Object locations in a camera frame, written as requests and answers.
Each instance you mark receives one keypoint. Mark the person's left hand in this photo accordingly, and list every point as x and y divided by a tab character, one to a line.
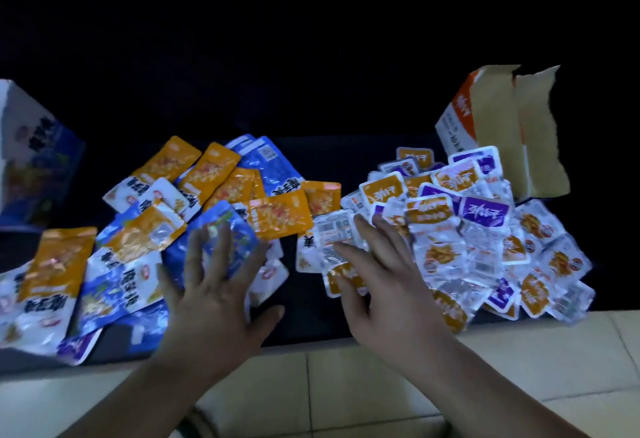
212	317

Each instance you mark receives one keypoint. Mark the person's right hand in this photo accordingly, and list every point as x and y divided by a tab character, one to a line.
395	302

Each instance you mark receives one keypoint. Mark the person's right middle finger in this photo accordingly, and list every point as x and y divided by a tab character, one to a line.
371	241

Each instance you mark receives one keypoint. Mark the person's left thumb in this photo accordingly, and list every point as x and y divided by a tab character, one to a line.
266	323

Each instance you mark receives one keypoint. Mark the person's left middle finger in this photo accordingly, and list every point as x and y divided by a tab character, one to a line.
222	252

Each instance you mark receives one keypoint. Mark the person's left little finger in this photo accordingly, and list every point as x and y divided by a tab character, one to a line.
167	285

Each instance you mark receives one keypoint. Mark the person's right thumb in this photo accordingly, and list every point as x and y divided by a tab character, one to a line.
351	310

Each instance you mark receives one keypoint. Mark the person's right forearm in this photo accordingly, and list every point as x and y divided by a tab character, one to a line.
480	392

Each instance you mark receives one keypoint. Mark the person's left forearm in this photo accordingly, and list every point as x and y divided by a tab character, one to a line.
130	402

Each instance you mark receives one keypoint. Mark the pile of large blue orange packets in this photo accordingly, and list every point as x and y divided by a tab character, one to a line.
140	232

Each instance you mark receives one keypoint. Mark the heap of small purple orange sachets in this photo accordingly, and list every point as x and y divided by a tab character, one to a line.
480	237

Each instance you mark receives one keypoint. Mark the open orange white cardboard box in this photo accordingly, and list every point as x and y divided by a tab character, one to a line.
500	122

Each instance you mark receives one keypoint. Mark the blue printed carton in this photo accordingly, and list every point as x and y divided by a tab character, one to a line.
35	162

